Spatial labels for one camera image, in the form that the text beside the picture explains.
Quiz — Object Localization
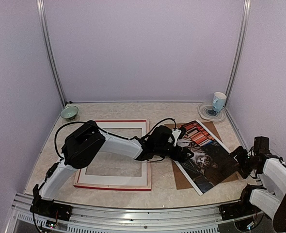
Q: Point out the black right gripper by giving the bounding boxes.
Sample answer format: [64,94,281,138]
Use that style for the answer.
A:
[229,146,257,179]

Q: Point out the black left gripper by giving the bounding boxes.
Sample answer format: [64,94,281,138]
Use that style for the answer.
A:
[155,144,194,164]

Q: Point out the cat and books photo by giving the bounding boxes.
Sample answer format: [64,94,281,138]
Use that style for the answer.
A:
[175,120,238,196]

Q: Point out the red wooden picture frame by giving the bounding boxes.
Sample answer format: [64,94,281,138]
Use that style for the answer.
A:
[73,118,152,192]

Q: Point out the white mat board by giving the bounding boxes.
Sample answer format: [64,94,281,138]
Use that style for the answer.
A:
[78,120,148,187]

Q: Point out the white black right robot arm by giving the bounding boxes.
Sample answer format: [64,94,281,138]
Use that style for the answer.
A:
[229,136,286,233]

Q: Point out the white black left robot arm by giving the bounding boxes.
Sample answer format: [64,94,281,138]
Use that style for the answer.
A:
[32,120,194,216]

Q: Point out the round swirl pattern plate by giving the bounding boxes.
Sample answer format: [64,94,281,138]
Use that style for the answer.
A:
[197,102,226,122]

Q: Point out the light blue ceramic mug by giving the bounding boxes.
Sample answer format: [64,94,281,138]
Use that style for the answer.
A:
[212,92,227,112]

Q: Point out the green ceramic bowl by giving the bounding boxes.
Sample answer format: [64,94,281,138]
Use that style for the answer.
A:
[60,106,79,120]

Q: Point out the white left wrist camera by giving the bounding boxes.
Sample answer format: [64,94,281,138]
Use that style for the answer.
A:
[172,127,186,146]

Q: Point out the brown frame backing board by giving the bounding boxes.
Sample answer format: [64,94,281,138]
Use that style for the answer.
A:
[172,122,239,190]

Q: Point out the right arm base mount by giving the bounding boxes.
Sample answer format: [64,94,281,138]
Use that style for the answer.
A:
[219,189,261,220]

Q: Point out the aluminium enclosure frame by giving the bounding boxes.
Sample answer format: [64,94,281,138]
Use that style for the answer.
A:
[11,0,286,233]

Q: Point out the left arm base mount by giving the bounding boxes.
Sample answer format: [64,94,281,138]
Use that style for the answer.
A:
[30,199,73,221]

